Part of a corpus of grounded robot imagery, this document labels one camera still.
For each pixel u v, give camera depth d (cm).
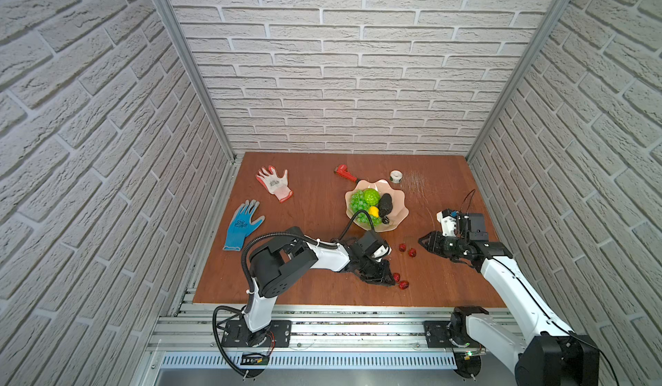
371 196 97
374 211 95
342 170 113
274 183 108
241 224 95
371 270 76
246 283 51
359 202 94
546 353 38
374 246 71
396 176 110
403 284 83
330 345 73
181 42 81
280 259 52
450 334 73
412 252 89
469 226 65
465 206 106
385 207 97
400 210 97
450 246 70
